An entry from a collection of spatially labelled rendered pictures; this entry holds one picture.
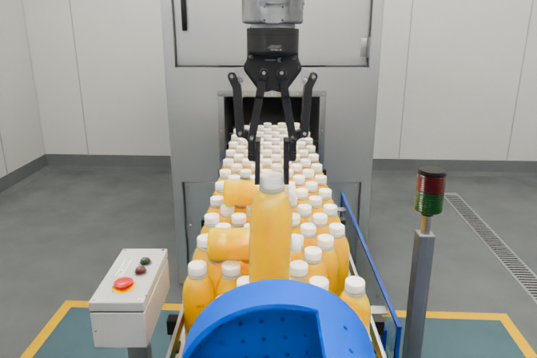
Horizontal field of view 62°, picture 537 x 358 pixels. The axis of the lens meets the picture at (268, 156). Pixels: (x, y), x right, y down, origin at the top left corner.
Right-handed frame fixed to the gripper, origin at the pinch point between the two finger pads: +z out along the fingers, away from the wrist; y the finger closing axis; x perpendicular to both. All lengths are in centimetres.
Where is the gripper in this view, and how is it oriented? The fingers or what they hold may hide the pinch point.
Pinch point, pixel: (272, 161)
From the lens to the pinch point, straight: 69.8
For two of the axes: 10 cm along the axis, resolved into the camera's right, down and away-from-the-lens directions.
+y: 10.0, 0.0, 0.1
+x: -0.1, -2.8, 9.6
